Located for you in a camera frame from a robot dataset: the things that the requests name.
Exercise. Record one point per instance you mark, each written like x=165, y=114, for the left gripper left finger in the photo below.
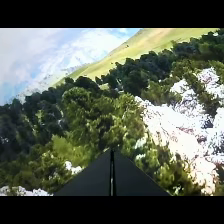
x=91, y=178

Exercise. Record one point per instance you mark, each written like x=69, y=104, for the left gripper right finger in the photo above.
x=133, y=180

